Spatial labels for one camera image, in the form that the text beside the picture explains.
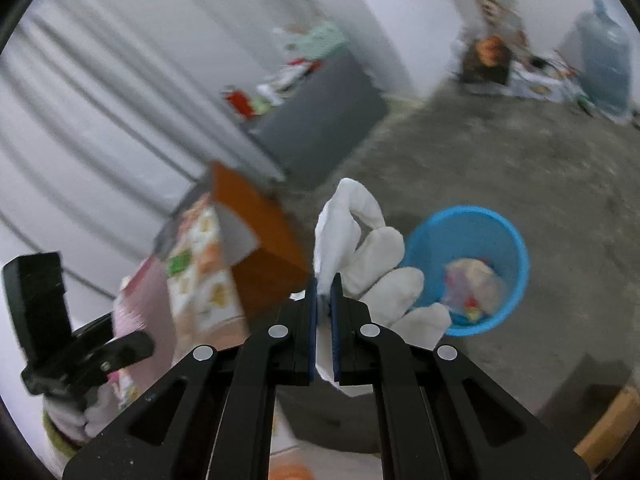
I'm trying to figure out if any green pen holder box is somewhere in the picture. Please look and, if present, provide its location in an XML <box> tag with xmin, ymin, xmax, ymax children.
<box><xmin>295</xmin><ymin>21</ymin><xmax>348</xmax><ymax>58</ymax></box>

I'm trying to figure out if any blue water jug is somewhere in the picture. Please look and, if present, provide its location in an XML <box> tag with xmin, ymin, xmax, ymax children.
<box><xmin>574</xmin><ymin>0</ymin><xmax>632</xmax><ymax>118</ymax></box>

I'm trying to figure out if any black snack box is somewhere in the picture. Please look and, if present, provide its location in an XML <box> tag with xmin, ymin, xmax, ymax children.
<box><xmin>459</xmin><ymin>35</ymin><xmax>513</xmax><ymax>86</ymax></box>

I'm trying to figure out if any pink towel roll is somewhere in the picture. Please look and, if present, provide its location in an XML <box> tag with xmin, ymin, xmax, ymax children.
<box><xmin>114</xmin><ymin>260</ymin><xmax>173</xmax><ymax>336</ymax></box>

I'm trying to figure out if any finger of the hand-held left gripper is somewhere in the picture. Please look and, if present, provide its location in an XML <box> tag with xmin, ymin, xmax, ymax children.
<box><xmin>102</xmin><ymin>330</ymin><xmax>155</xmax><ymax>373</ymax></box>

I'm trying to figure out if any wooden board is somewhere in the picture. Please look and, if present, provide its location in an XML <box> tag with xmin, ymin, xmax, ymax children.
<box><xmin>574</xmin><ymin>385</ymin><xmax>640</xmax><ymax>471</ymax></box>

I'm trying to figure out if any patterned tile-print tablecloth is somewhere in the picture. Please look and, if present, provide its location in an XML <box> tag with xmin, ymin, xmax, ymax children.
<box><xmin>112</xmin><ymin>192</ymin><xmax>261</xmax><ymax>411</ymax></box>

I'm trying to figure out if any white cloth glove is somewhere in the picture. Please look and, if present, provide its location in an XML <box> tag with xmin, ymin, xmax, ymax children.
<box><xmin>313</xmin><ymin>178</ymin><xmax>453</xmax><ymax>398</ymax></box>

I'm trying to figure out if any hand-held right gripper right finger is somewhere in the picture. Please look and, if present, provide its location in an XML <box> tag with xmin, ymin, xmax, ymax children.
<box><xmin>330</xmin><ymin>272</ymin><xmax>591</xmax><ymax>480</ymax></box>

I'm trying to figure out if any white curtain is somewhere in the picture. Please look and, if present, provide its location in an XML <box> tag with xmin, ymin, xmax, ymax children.
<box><xmin>0</xmin><ymin>0</ymin><xmax>361</xmax><ymax>311</ymax></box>

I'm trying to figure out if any blue plastic basket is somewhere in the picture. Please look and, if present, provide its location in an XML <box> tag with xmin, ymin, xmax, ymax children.
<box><xmin>400</xmin><ymin>205</ymin><xmax>530</xmax><ymax>338</ymax></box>

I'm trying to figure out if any person's left forearm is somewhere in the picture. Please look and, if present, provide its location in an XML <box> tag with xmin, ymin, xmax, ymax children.
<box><xmin>40</xmin><ymin>410</ymin><xmax>81</xmax><ymax>461</ymax></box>

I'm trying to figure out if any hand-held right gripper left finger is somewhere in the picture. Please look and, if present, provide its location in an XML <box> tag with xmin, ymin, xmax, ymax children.
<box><xmin>62</xmin><ymin>275</ymin><xmax>321</xmax><ymax>480</ymax></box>

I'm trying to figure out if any person's left hand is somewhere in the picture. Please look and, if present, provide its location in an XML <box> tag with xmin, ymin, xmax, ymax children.
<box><xmin>47</xmin><ymin>385</ymin><xmax>118</xmax><ymax>441</ymax></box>

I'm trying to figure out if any white floor mat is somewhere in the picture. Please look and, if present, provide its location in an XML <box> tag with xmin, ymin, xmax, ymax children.
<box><xmin>510</xmin><ymin>52</ymin><xmax>596</xmax><ymax>108</ymax></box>

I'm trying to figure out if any grey cabinet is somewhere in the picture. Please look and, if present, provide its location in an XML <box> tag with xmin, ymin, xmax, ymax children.
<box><xmin>239</xmin><ymin>52</ymin><xmax>390</xmax><ymax>193</ymax></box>

